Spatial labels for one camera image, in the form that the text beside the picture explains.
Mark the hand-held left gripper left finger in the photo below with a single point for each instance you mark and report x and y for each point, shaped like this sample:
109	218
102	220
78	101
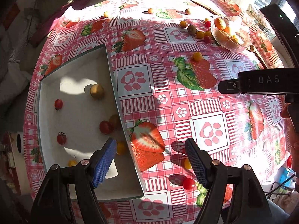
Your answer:
104	163

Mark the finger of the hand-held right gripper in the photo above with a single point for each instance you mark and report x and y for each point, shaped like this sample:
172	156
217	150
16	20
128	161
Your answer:
230	86

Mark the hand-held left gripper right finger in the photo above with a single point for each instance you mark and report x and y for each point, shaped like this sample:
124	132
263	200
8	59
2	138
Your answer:
197	163

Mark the red cherry tomato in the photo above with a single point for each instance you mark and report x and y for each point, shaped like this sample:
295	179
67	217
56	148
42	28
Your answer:
188	183
58	103
207	23
207	39
106	127

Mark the brownish round fruit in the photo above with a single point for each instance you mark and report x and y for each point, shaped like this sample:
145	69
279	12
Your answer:
115	120

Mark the red tomato with green calyx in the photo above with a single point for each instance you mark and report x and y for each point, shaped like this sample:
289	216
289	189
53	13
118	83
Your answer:
61	138

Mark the grey rectangular tray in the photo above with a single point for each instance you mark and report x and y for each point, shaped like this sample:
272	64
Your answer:
77	121

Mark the golden kiwi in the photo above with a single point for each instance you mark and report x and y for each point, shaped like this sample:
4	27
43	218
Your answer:
97	91

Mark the person's right hand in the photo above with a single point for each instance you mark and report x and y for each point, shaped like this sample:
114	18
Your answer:
293	140

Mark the smooth orange fruit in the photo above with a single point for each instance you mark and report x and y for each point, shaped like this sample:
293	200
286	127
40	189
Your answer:
234	38
227	30

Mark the clear glass bowl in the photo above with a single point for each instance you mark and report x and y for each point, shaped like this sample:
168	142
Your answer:
243	37

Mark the mandarin orange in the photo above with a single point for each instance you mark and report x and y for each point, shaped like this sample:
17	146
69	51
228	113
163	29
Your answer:
220	23

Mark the brown kiwi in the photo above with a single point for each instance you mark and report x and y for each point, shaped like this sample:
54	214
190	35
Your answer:
192	29

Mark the white box with round hole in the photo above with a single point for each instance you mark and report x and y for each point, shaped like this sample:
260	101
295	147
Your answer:
17	149

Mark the blue bag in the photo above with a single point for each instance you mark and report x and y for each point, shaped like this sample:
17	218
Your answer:
286	173

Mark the grey striped cushion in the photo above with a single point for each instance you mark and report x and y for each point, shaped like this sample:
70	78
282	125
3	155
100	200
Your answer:
14	58

